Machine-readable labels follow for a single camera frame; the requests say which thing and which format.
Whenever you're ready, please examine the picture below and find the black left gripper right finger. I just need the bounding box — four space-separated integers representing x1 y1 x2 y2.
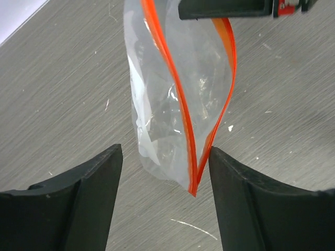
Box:
209 147 334 250

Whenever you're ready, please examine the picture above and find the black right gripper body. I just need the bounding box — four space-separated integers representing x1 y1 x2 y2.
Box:
273 0 318 18

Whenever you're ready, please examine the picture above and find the clear zip bag orange zipper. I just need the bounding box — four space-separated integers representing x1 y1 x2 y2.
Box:
124 1 237 195

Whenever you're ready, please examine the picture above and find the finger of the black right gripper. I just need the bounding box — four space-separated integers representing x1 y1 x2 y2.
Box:
178 0 273 20

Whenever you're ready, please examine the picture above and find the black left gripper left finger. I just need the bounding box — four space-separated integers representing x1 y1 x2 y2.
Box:
1 144 123 250

